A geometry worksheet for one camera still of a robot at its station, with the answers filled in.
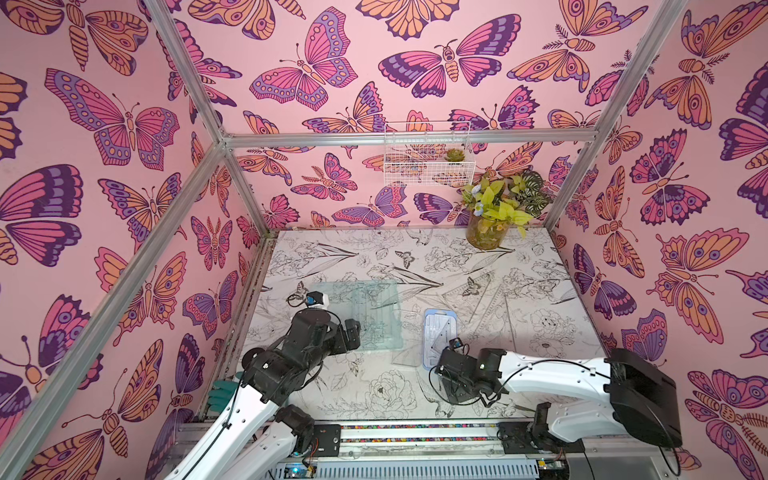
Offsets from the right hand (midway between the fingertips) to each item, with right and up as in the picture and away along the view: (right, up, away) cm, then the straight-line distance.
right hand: (461, 386), depth 82 cm
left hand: (-30, +19, -7) cm, 36 cm away
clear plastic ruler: (+13, +18, +15) cm, 27 cm away
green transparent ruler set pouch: (-25, +19, +18) cm, 36 cm away
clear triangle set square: (+7, +23, +19) cm, 30 cm away
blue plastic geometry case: (-4, +13, +10) cm, 17 cm away
